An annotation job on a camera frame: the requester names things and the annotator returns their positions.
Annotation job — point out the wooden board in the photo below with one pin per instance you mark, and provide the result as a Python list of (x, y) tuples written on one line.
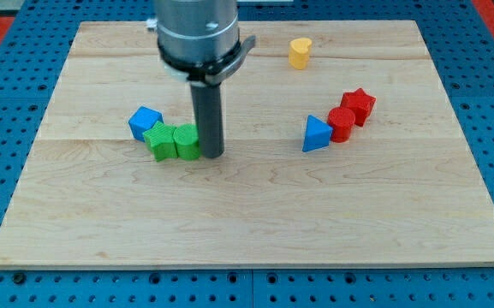
[(403, 192)]

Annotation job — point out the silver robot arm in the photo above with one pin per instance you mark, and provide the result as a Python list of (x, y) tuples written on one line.
[(201, 39)]

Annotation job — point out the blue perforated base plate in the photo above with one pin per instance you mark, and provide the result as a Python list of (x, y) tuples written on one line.
[(31, 58)]

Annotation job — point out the green cylinder block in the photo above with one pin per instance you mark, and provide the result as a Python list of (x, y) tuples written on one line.
[(187, 142)]

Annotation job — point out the red star block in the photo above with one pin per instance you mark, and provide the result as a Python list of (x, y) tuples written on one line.
[(361, 103)]

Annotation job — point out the blue triangle block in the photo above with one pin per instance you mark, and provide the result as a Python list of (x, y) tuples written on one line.
[(317, 134)]

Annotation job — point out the green star block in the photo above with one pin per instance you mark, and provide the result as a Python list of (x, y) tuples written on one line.
[(160, 141)]

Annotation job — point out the red cylinder block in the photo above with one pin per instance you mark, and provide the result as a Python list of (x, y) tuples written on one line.
[(341, 120)]

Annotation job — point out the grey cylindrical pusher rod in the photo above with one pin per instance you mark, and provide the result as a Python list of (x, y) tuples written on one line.
[(207, 109)]

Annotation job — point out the blue cube block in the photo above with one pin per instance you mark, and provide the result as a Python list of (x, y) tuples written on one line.
[(142, 120)]

